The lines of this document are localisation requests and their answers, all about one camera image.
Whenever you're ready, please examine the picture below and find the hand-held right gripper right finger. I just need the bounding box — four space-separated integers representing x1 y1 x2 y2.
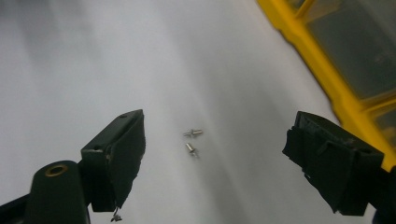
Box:
282 110 385 217

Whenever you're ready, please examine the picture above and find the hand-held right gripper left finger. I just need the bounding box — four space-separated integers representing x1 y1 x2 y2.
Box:
80 108 147 213

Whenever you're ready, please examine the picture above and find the yellow parts organizer box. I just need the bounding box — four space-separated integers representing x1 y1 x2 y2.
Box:
255 0 396 173

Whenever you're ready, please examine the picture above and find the small silver screw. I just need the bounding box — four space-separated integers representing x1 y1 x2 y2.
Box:
185 142 200 158
183 129 204 138

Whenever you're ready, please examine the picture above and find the grid of clear plastic drawers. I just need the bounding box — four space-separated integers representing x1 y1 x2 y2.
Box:
284 0 396 147

